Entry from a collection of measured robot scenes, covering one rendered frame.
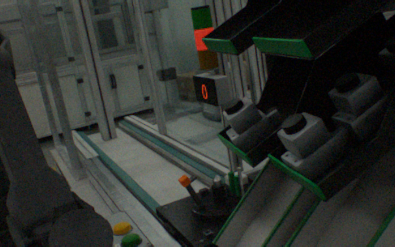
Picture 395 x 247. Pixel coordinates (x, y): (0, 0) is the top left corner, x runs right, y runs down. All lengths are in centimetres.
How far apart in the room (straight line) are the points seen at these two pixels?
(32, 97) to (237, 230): 551
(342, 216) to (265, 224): 15
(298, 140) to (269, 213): 27
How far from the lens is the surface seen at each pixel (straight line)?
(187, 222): 99
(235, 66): 187
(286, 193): 77
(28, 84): 617
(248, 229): 81
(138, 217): 109
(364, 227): 65
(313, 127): 54
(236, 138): 66
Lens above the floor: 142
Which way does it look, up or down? 15 degrees down
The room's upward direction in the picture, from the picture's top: 10 degrees counter-clockwise
